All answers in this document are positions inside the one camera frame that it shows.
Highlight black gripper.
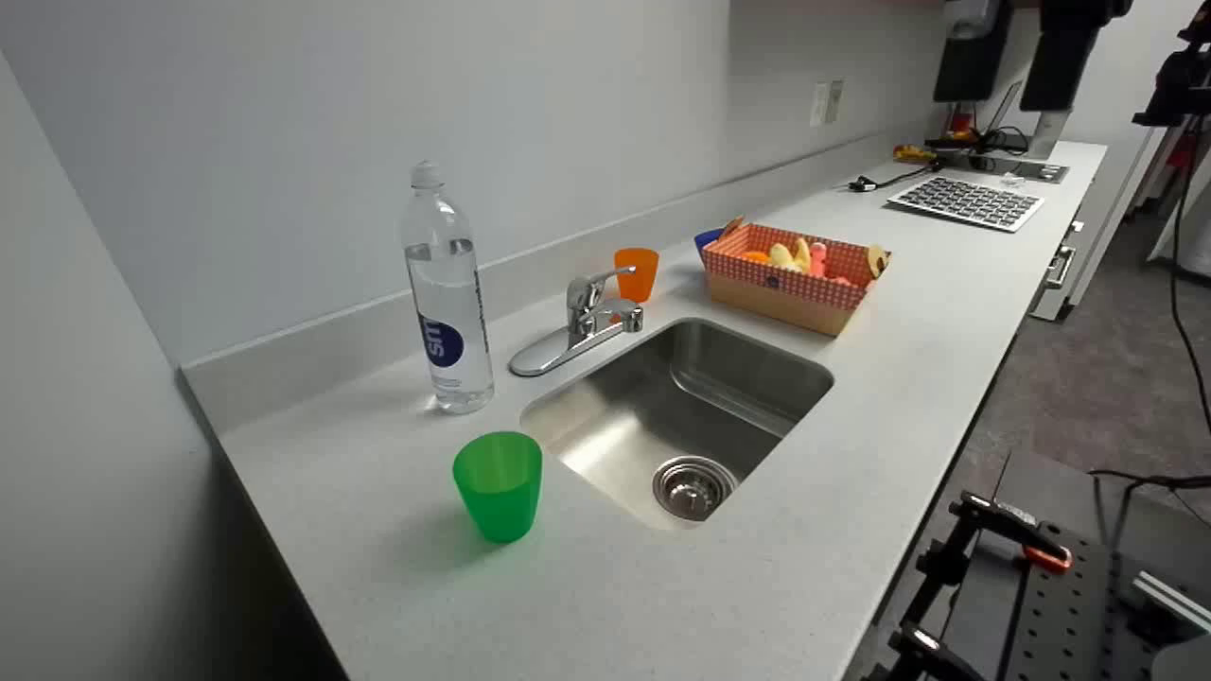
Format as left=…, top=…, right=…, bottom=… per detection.
left=1017, top=0, right=1135, bottom=117

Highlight chrome tap base with lever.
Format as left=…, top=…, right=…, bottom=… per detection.
left=553, top=259, right=650, bottom=358

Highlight yellow white toy fruit slices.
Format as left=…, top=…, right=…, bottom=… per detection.
left=766, top=234, right=816, bottom=277

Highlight orange checkered paper basket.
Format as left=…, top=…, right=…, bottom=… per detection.
left=700, top=219, right=891, bottom=341

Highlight black clamp with orange grip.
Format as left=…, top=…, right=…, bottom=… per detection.
left=944, top=486, right=1079, bottom=580

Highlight orange plastic cup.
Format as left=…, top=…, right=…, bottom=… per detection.
left=609, top=244, right=662, bottom=306

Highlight stainless steel sink basin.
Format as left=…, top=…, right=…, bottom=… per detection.
left=517, top=315, right=839, bottom=531

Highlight black perforated mounting board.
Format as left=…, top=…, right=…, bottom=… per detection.
left=944, top=524, right=1211, bottom=681

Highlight metal sink drain strainer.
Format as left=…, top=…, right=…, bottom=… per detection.
left=646, top=449, right=740, bottom=524

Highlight clear plastic water bottle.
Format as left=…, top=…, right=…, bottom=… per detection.
left=397, top=159, right=501, bottom=415

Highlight green plastic cup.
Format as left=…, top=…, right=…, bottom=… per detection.
left=450, top=427, right=544, bottom=548

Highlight black camera on tripod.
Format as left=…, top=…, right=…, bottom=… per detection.
left=1129, top=0, right=1211, bottom=271

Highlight silver cabinet drawer handle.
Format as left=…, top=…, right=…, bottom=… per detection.
left=1039, top=217, right=1091, bottom=293

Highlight white wall outlet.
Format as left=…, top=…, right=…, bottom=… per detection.
left=806, top=77, right=851, bottom=128

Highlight thin black floor cable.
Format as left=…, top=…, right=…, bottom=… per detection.
left=1085, top=148, right=1211, bottom=548

